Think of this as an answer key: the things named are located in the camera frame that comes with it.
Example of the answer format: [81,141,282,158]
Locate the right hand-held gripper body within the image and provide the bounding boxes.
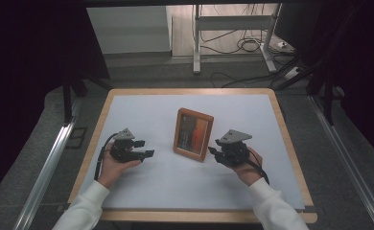
[215,128,253,168]

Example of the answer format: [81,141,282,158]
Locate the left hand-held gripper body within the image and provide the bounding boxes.
[108,127,144,164]

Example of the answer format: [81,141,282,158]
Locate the wooden picture frame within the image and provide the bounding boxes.
[172,106,215,163]

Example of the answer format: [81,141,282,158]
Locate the person's left hand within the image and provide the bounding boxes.
[96,141,142,191]

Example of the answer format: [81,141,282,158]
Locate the person's right hand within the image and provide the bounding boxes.
[232,146,265,188]

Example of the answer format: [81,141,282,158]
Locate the white table mat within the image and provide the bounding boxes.
[78,93,306,211]

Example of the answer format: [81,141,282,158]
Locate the black metal stand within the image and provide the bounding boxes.
[272,57,338,127]
[60,74,113,125]

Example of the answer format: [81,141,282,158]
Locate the white power strip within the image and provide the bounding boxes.
[283,65,302,81]

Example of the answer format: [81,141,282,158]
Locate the white cabinet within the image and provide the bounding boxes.
[85,6,173,56]

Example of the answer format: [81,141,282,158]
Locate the dark curtain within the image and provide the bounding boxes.
[298,0,374,167]
[0,0,111,207]

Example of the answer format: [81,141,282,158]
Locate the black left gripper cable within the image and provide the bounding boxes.
[93,131,121,182]

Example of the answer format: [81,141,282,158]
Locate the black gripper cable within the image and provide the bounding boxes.
[246,148,270,186]
[93,131,121,182]

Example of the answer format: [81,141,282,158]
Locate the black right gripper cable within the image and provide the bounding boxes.
[246,148,270,186]

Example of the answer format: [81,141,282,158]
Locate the silver metal rail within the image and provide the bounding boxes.
[307,95,374,230]
[12,98,82,230]

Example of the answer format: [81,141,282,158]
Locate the black floor cables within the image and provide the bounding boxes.
[199,3,299,89]

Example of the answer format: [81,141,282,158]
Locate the white metal desk frame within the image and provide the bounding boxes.
[192,3,283,76]

